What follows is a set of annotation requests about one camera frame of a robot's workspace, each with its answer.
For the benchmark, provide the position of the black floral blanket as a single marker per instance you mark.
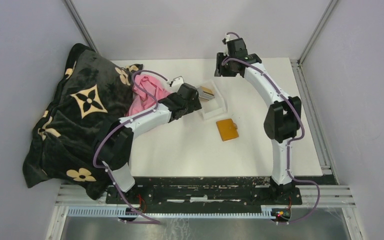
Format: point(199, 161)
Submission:
point(92, 90)

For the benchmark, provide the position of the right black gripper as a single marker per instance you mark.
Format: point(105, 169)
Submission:
point(219, 70)

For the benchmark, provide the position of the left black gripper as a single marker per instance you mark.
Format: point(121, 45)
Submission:
point(194, 105)

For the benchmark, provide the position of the pink cloth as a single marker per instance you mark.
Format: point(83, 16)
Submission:
point(149, 87)

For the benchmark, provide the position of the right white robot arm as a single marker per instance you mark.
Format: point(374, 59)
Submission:
point(283, 118)

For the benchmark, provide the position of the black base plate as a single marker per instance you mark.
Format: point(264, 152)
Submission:
point(207, 195)

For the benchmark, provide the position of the yellow leather card holder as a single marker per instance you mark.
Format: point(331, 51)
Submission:
point(227, 129)

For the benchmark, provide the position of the white slotted cable duct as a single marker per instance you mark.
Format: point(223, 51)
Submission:
point(122, 212)

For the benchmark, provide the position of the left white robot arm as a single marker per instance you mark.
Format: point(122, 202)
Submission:
point(114, 141)

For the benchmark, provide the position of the stack of credit cards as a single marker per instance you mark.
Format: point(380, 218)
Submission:
point(205, 93)

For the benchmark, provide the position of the aluminium frame rail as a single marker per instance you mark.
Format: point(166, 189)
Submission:
point(331, 196)

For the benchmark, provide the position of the white plastic tray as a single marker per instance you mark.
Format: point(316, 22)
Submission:
point(215, 107)

